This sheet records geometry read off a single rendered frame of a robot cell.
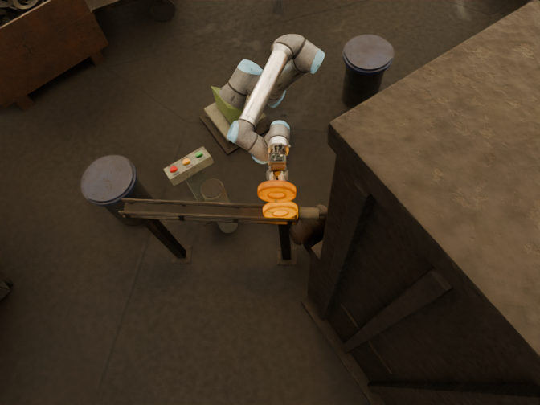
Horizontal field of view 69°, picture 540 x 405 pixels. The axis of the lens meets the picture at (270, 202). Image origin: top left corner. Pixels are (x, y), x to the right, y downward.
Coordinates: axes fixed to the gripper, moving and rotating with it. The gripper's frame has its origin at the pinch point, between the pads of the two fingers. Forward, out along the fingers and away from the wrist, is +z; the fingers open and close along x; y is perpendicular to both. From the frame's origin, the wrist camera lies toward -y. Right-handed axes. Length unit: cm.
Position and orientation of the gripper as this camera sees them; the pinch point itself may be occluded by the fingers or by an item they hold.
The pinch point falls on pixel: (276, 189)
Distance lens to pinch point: 154.7
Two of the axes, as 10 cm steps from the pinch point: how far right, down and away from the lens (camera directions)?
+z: -0.6, 7.6, -6.5
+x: 10.0, 0.0, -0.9
